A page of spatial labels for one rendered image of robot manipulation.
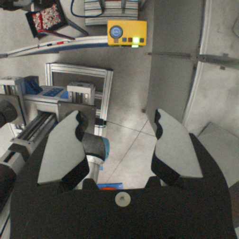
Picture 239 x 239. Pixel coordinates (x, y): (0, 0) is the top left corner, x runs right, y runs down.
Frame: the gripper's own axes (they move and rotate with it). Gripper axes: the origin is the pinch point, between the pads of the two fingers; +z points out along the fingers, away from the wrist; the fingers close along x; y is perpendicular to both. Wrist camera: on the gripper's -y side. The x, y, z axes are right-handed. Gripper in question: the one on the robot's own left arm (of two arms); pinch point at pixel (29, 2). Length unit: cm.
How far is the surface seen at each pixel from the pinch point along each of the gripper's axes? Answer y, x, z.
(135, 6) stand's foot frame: 22, 32, 118
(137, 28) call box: 38.1, -13.7, 17.3
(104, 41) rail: 17.1, -16.5, 32.9
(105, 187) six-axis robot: -38, -362, 99
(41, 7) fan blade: 5.1, -3.7, 1.8
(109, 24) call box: 27.6, -12.1, 14.0
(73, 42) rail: -0.4, -15.9, 27.5
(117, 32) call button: 30.9, -15.6, 14.0
